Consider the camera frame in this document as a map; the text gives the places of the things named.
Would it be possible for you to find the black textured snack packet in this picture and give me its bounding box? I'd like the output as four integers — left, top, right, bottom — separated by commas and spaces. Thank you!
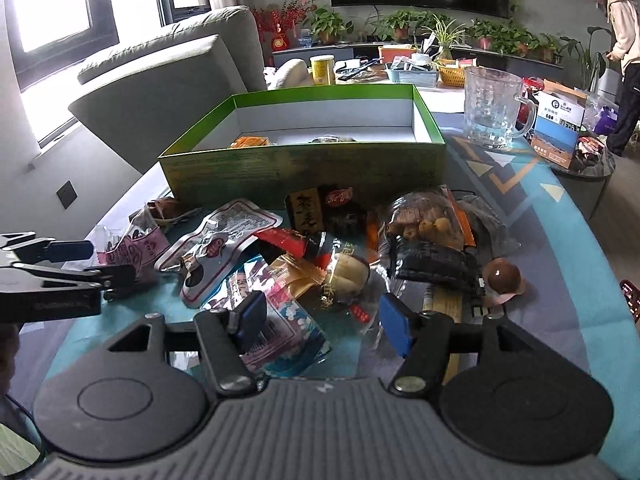
389, 241, 484, 294

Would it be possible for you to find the blue white cardboard box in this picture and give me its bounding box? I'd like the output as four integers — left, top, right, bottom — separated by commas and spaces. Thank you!
530, 91, 589, 169

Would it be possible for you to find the yellow can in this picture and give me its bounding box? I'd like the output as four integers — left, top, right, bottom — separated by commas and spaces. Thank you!
310, 55, 336, 86

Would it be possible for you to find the teal patterned tablecloth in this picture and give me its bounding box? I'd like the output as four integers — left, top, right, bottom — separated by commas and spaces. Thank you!
45, 125, 640, 480

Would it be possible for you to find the dark round side table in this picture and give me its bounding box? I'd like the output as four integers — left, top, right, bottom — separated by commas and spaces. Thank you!
549, 135, 617, 221

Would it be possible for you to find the dark wall switch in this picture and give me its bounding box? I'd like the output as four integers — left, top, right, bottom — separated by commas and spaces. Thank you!
56, 179, 76, 210

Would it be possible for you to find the white coffee table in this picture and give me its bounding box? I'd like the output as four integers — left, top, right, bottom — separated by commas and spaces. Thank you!
265, 60, 473, 113

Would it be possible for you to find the dark packet with red top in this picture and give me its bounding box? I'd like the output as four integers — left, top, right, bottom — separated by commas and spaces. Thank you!
320, 184, 369, 237

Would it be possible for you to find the beige long snack packet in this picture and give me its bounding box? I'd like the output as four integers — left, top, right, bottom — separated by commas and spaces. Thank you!
421, 284, 472, 387

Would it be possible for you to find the black packet with gold label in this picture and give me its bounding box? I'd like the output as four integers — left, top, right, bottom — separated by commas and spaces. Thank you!
284, 187, 327, 234

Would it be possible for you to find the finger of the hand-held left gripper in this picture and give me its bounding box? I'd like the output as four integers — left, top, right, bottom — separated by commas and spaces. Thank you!
0, 262, 137, 325
0, 231, 96, 264

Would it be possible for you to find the clear pink print snack packet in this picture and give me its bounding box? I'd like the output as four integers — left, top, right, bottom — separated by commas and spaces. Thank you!
96, 198, 204, 267

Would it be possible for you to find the orange woven basket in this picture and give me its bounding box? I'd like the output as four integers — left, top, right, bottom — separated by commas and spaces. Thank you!
436, 59, 474, 86

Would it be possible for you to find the purple bag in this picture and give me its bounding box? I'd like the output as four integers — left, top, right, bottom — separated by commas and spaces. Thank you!
594, 105, 622, 137

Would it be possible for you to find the white cushion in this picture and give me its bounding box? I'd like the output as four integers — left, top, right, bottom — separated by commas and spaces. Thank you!
273, 58, 312, 91

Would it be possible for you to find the white red-edged snack packet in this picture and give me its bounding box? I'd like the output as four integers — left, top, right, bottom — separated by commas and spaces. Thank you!
153, 198, 284, 274

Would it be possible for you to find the golden orange snack packet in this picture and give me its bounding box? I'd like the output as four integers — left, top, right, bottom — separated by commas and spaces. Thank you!
266, 253, 327, 302

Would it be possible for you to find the beige tofu snack packet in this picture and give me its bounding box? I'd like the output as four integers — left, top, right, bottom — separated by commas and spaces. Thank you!
319, 244, 374, 312

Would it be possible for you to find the red black snack packet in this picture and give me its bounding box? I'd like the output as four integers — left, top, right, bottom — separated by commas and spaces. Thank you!
254, 227, 327, 262

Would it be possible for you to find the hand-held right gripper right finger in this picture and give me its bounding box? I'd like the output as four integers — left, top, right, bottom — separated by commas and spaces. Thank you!
377, 292, 548, 396

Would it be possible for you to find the brown braised egg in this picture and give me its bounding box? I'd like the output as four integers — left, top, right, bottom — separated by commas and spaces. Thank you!
481, 257, 527, 307

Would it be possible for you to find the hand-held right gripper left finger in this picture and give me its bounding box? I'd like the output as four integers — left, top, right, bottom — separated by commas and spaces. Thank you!
105, 290, 268, 395

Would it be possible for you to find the large window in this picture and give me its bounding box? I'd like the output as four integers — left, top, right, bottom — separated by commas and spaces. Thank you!
0, 0, 121, 93

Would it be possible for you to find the spider plant in vase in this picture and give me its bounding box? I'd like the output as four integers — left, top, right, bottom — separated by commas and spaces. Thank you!
421, 14, 467, 61

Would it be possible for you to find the blue plastic basket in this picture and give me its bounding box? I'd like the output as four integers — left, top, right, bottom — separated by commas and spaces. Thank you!
385, 62, 440, 87

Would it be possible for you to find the clear bag of cookies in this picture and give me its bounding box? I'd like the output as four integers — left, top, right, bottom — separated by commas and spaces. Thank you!
366, 184, 482, 262

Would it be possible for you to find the blue floral snack packet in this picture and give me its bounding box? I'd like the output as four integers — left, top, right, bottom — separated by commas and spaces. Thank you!
201, 259, 334, 377

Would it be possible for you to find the potted green plant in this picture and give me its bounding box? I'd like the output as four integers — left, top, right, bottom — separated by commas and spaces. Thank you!
308, 7, 354, 45
532, 32, 567, 64
469, 19, 534, 56
375, 9, 427, 44

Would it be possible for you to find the tall leafy plant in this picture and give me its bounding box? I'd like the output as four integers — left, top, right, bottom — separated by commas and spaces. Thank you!
559, 26, 615, 92

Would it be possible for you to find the clear glass pitcher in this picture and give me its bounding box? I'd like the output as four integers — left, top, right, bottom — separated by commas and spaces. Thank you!
463, 67, 537, 150

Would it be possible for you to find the grey fabric sofa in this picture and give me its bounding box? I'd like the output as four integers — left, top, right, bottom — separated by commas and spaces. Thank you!
67, 6, 267, 175

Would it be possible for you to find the red flower decoration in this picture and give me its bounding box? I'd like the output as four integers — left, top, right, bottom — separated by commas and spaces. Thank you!
251, 4, 312, 54

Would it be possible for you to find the green cardboard box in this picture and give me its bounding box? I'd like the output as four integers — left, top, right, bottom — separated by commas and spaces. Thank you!
157, 84, 447, 211

